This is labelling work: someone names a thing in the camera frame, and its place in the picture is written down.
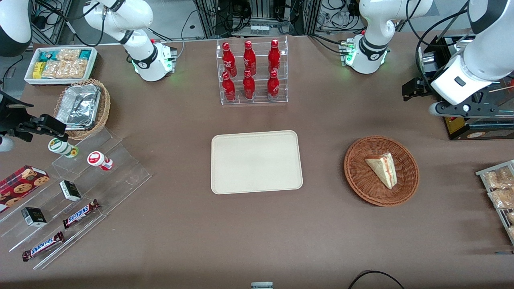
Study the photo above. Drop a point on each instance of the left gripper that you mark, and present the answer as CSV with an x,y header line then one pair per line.
x,y
422,85

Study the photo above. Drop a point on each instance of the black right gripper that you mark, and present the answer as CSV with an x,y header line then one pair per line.
x,y
9,117

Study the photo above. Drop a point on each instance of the triangular sandwich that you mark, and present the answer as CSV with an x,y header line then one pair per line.
x,y
383,168

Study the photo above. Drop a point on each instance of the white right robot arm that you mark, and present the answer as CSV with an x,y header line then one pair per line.
x,y
141,60

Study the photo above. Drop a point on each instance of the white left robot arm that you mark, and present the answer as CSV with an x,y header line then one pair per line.
x,y
367,56

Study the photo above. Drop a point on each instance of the deep wicker basket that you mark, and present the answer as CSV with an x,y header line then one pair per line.
x,y
105,108

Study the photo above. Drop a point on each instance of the round flat wicker basket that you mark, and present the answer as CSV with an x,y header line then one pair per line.
x,y
361,176

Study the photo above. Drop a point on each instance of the right tray of snacks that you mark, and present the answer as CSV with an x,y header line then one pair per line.
x,y
502,216

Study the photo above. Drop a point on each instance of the beige plastic tray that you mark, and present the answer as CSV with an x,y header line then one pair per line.
x,y
257,162

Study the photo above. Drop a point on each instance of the green white yogurt cup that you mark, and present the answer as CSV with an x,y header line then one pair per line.
x,y
62,147

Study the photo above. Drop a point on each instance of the stack of foil trays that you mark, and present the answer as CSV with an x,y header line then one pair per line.
x,y
78,106

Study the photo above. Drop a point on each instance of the white snack bin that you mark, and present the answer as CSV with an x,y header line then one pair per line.
x,y
29,78

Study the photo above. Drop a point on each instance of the yellow snack packet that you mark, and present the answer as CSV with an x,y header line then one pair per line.
x,y
38,70

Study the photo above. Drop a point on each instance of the red chocolate cookie box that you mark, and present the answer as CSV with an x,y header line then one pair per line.
x,y
20,184

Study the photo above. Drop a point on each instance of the large clear cracker bag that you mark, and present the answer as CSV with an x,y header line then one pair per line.
x,y
64,69

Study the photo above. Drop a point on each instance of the red white yogurt cup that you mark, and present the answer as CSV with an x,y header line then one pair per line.
x,y
97,159

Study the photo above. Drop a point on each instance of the small black box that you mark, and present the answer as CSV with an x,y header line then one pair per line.
x,y
70,190
34,216

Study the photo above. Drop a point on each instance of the teal snack packet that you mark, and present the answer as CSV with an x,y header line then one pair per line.
x,y
85,54
47,55

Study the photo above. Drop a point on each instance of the black food warmer appliance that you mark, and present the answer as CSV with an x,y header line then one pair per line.
x,y
482,130

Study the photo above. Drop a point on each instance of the small clear cracker bag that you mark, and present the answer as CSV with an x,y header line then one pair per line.
x,y
68,54

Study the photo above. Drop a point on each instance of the wooden skewer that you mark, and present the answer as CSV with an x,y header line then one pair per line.
x,y
502,89

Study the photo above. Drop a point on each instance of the clear acrylic stepped stand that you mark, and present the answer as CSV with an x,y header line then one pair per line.
x,y
120,172

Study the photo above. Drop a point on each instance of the brown snickers bar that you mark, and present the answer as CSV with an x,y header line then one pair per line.
x,y
80,214
42,246

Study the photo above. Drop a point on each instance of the clear bag of fried snacks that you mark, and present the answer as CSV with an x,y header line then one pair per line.
x,y
502,198
510,217
500,177
511,232

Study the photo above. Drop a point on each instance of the red cola bottle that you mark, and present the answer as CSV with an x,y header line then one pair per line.
x,y
274,56
273,86
249,58
229,60
249,86
229,88

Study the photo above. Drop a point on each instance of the clear acrylic bottle rack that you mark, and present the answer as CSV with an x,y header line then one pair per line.
x,y
261,100

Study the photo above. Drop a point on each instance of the white power strip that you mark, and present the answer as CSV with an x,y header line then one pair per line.
x,y
259,29

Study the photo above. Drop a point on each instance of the small grey device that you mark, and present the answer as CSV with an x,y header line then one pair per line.
x,y
262,285

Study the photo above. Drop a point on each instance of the aluminium frame rack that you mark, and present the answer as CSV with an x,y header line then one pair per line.
x,y
305,16

